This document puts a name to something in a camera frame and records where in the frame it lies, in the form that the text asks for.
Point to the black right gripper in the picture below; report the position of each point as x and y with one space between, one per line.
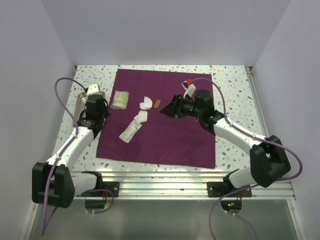
176 104

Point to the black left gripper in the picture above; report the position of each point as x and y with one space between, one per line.
106 112

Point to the bagged bandage roll green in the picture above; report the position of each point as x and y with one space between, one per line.
120 100

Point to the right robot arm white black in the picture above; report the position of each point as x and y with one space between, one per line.
268 160

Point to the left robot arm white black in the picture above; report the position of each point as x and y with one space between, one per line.
53 182

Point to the steel instrument tray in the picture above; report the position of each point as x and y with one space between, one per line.
79 106

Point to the white gauze pad far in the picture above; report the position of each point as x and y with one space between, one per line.
146 104

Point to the white gauze pad near packet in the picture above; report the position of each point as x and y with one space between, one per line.
141 117

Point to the suture packet white green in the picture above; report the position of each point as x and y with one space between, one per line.
130 131

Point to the purple cloth mat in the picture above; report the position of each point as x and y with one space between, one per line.
160 140

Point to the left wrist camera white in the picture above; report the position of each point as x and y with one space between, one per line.
93 89

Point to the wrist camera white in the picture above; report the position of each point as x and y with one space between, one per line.
93 89
189 88

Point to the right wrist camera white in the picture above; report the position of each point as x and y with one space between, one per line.
189 88

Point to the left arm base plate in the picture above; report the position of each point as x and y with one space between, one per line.
112 186

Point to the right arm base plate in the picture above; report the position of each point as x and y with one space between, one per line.
221 188

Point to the aluminium rail frame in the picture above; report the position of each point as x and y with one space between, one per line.
162 181

